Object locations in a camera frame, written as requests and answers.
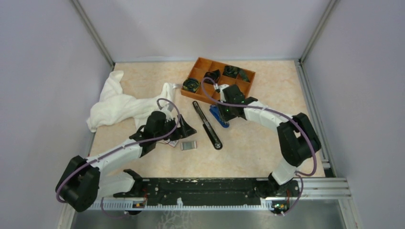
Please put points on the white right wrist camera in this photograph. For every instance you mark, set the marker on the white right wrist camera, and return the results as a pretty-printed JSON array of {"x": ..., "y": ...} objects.
[{"x": 220, "y": 89}]

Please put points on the red white staple box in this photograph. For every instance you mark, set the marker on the red white staple box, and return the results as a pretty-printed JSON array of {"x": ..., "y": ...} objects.
[{"x": 173, "y": 143}]

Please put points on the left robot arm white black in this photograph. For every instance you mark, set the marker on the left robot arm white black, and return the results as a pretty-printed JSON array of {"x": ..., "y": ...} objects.
[{"x": 86, "y": 180}]

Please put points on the black rolled tape red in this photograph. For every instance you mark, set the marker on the black rolled tape red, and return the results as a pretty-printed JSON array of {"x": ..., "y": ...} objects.
[{"x": 214, "y": 75}]

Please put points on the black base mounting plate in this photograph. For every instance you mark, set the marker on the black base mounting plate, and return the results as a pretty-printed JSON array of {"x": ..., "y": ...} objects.
[{"x": 209, "y": 191}]

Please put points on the orange compartment tray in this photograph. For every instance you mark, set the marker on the orange compartment tray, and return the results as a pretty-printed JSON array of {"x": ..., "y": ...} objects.
[{"x": 205, "y": 91}]

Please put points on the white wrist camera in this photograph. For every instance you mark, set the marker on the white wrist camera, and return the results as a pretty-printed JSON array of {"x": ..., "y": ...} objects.
[
  {"x": 167, "y": 110},
  {"x": 220, "y": 89}
]

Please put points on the dark rolled tape top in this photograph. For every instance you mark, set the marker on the dark rolled tape top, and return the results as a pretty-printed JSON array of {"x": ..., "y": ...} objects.
[{"x": 233, "y": 72}]

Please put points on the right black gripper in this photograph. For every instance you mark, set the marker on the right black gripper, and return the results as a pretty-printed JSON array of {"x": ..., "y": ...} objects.
[{"x": 225, "y": 117}]

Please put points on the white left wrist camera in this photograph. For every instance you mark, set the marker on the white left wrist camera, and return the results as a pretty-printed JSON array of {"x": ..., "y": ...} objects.
[{"x": 167, "y": 110}]

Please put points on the silver staple strip tray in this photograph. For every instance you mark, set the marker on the silver staple strip tray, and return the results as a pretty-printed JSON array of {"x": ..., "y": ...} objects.
[{"x": 188, "y": 145}]

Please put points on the white crumpled towel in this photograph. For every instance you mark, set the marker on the white crumpled towel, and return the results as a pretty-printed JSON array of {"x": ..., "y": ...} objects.
[{"x": 114, "y": 106}]

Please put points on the dark rolled tape green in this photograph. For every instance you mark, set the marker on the dark rolled tape green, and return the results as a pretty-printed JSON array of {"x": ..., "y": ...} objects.
[{"x": 191, "y": 85}]

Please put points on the aluminium frame rail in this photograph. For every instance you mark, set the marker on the aluminium frame rail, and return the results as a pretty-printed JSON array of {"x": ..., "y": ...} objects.
[{"x": 310, "y": 189}]

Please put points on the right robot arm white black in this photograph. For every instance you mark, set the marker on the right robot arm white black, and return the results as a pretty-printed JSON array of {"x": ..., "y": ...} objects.
[{"x": 298, "y": 140}]

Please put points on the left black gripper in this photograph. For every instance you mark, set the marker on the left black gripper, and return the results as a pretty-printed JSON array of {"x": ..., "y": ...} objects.
[{"x": 185, "y": 130}]

